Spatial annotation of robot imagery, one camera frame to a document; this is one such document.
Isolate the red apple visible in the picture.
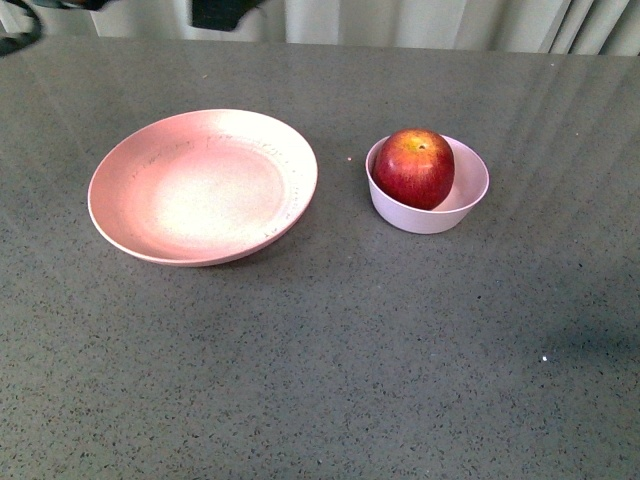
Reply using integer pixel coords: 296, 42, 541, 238
371, 128, 455, 210

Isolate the black cable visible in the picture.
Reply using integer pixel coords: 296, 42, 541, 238
0, 0, 45, 57

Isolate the black object behind table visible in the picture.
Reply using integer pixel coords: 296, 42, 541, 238
191, 0, 264, 32

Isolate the white curtain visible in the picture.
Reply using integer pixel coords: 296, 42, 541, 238
32, 0, 639, 57

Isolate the pink plate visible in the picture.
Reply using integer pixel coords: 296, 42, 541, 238
88, 109, 318, 266

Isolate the pink bowl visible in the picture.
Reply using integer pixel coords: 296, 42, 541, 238
365, 135, 490, 234

